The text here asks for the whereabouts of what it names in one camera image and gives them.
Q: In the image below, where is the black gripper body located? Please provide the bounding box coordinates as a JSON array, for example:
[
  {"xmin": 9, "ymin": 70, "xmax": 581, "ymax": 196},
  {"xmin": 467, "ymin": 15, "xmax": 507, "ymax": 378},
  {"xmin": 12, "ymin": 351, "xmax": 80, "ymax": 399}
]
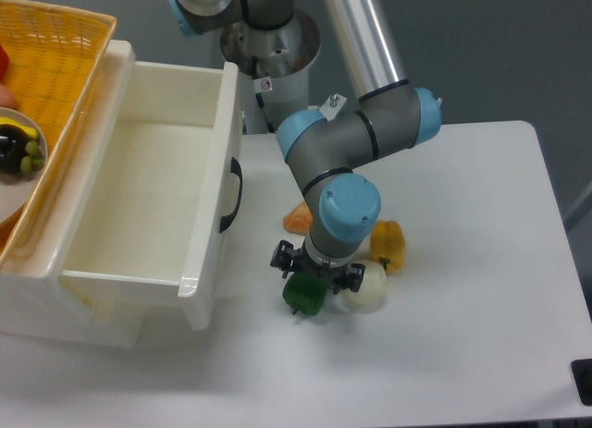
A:
[{"xmin": 270, "ymin": 240, "xmax": 364, "ymax": 292}]

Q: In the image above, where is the green toy bell pepper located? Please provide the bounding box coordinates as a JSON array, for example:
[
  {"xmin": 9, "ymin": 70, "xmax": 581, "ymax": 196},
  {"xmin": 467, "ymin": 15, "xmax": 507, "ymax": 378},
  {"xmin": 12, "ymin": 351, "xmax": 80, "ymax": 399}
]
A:
[{"xmin": 282, "ymin": 272, "xmax": 328, "ymax": 316}]

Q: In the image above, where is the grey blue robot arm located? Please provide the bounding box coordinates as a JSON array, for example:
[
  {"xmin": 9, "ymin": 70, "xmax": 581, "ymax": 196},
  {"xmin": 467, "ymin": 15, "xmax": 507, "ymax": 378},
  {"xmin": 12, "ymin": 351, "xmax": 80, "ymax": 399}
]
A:
[{"xmin": 168, "ymin": 0, "xmax": 442, "ymax": 291}]

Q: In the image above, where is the white toy onion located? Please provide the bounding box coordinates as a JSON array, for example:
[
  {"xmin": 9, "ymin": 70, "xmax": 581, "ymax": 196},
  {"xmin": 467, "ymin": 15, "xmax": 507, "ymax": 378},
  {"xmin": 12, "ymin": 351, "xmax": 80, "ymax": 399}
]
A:
[{"xmin": 339, "ymin": 259, "xmax": 387, "ymax": 312}]

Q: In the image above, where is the orange salmon slice toy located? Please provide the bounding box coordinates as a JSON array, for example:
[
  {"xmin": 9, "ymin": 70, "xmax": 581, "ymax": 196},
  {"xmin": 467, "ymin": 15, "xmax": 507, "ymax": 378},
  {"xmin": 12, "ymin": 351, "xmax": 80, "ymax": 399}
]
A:
[{"xmin": 282, "ymin": 202, "xmax": 313, "ymax": 236}]

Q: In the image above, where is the yellow toy bell pepper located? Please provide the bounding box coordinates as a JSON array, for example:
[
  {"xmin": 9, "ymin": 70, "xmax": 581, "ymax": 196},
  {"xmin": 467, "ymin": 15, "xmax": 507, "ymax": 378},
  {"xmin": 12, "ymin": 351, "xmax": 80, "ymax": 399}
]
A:
[{"xmin": 369, "ymin": 220, "xmax": 406, "ymax": 275}]

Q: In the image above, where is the white open drawer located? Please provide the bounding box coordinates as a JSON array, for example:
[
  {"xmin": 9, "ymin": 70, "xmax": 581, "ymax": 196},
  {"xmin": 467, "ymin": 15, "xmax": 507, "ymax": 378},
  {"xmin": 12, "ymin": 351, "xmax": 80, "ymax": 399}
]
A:
[{"xmin": 60, "ymin": 62, "xmax": 242, "ymax": 330}]

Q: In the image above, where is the white plastic drawer cabinet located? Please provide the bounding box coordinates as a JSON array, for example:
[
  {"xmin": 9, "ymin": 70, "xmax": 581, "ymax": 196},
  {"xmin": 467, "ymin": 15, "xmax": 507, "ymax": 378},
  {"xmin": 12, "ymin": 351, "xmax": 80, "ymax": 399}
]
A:
[{"xmin": 1, "ymin": 41, "xmax": 146, "ymax": 348}]

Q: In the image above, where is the black corner object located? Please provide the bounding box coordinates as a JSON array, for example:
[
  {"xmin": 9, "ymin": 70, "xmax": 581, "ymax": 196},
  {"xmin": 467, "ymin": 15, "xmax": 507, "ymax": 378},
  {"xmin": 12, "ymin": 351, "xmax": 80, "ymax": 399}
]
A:
[{"xmin": 571, "ymin": 359, "xmax": 592, "ymax": 407}]

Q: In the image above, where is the white plate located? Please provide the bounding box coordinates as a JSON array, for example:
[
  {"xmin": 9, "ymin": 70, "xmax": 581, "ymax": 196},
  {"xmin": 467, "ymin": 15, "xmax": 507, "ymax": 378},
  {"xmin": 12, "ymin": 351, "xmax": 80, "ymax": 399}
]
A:
[{"xmin": 1, "ymin": 108, "xmax": 49, "ymax": 226}]

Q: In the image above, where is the black toy mangosteen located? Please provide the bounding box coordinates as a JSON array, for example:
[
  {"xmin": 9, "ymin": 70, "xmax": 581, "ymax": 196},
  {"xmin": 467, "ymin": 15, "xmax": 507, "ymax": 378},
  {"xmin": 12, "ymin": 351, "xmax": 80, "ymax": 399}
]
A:
[{"xmin": 1, "ymin": 125, "xmax": 45, "ymax": 177}]

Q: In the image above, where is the yellow woven basket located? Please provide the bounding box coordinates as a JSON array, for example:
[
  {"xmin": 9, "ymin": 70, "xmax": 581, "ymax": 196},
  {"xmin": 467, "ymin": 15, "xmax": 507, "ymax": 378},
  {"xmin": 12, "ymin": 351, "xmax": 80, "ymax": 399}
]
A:
[{"xmin": 1, "ymin": 0, "xmax": 117, "ymax": 261}]

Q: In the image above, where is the yellow toy piece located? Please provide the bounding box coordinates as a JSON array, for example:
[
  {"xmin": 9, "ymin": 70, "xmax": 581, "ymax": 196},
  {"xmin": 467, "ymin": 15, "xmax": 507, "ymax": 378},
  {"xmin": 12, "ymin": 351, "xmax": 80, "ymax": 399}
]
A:
[{"xmin": 0, "ymin": 116, "xmax": 40, "ymax": 141}]

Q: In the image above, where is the pink toy fruit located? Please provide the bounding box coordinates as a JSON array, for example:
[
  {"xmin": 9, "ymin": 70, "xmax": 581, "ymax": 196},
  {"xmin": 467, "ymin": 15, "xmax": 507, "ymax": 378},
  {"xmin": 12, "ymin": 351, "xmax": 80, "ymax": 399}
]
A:
[{"xmin": 0, "ymin": 84, "xmax": 18, "ymax": 109}]

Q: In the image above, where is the red toy fruit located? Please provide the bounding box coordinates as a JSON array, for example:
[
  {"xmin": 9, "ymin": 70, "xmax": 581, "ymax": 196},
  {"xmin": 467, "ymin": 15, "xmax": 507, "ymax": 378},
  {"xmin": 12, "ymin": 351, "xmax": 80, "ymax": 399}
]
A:
[{"xmin": 0, "ymin": 45, "xmax": 10, "ymax": 79}]

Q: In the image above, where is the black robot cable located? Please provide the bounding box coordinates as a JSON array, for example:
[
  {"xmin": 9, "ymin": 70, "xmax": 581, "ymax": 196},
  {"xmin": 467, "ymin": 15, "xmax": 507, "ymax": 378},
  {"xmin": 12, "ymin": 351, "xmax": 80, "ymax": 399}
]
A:
[{"xmin": 251, "ymin": 56, "xmax": 278, "ymax": 134}]

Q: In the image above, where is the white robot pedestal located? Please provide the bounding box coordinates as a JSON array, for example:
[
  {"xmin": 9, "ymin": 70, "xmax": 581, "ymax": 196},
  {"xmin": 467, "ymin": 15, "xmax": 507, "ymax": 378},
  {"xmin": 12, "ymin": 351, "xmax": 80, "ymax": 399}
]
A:
[{"xmin": 220, "ymin": 8, "xmax": 320, "ymax": 134}]

